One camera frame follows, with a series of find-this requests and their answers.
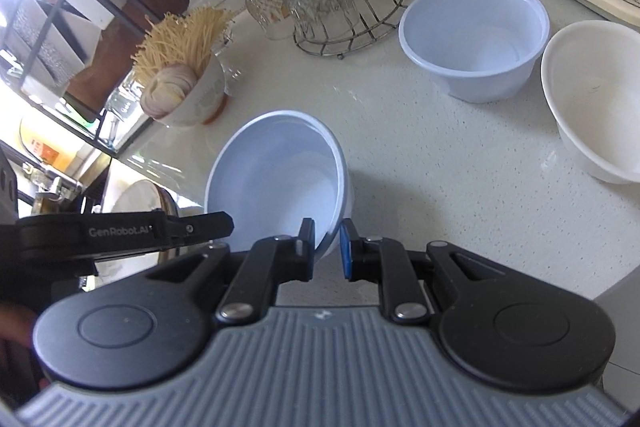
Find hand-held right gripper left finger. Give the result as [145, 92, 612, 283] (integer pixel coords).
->
[145, 218, 316, 323]

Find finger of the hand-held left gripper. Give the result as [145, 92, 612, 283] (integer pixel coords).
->
[162, 211, 235, 249]

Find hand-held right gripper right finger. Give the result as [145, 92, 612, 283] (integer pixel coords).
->
[339, 219, 506, 325]

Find translucent white plastic bowl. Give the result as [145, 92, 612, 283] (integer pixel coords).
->
[205, 109, 355, 260]
[398, 0, 551, 104]

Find white ceramic bowl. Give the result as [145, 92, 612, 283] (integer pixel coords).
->
[541, 21, 640, 184]

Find white bowl brown foot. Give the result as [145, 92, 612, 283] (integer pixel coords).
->
[141, 54, 227, 128]

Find garlic bulbs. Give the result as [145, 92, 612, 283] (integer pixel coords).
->
[140, 63, 198, 115]

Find clear glass tumbler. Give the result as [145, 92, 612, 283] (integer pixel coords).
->
[102, 72, 151, 142]

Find dried noodle bundle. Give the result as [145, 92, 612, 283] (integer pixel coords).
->
[131, 5, 236, 82]

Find round wire cup rack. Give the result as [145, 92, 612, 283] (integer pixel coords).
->
[292, 0, 421, 58]

